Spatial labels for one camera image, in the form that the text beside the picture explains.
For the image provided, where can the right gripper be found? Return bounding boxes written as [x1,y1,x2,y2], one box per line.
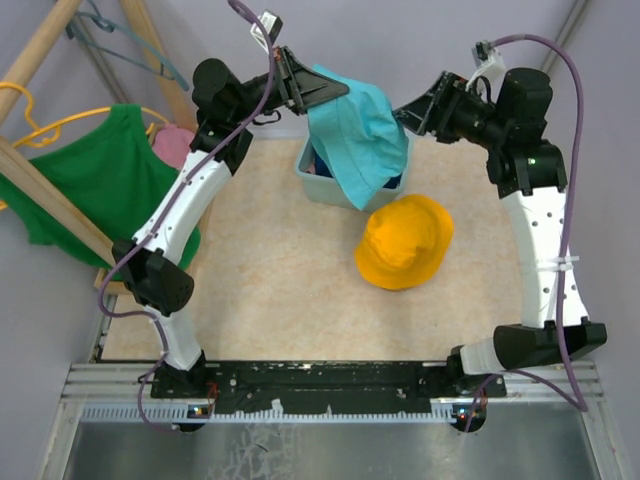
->
[389,71,506,150]

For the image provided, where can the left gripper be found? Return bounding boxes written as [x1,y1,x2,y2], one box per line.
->
[230,45,350,124]

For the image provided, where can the turquoise bucket hat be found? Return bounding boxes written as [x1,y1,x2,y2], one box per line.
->
[307,64,409,210]

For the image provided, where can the dark blue bucket hat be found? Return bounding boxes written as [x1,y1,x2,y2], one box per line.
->
[310,150,402,190]

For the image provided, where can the light teal plastic bin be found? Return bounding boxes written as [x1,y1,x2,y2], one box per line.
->
[295,136,412,213]

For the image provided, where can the orange bucket hat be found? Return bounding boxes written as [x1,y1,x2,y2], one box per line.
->
[354,194,454,291]

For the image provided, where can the wooden clothes rack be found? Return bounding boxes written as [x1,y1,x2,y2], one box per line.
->
[1,0,195,265]

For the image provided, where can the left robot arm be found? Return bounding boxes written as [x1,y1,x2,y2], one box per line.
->
[112,47,349,397]

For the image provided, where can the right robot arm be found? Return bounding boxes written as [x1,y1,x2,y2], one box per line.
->
[394,68,607,396]

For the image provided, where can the pink cloth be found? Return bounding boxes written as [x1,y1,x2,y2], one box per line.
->
[151,124,194,169]

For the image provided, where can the green shirt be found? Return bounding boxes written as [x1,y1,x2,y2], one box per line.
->
[1,104,178,268]

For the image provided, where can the grey-blue hanger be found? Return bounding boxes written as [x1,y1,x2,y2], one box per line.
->
[64,9,191,92]

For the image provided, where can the yellow hanger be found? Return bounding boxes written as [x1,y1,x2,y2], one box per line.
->
[0,81,169,211]

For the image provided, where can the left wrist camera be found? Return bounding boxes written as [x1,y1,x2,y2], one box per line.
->
[250,10,283,52]

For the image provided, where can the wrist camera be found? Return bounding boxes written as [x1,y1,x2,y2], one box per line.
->
[469,41,506,83]
[250,10,283,52]

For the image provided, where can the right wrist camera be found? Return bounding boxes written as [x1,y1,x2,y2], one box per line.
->
[469,41,506,83]

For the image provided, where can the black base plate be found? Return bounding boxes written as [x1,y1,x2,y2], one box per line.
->
[151,360,488,415]

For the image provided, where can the aluminium rail frame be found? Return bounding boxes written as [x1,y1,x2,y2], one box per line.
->
[61,361,602,432]

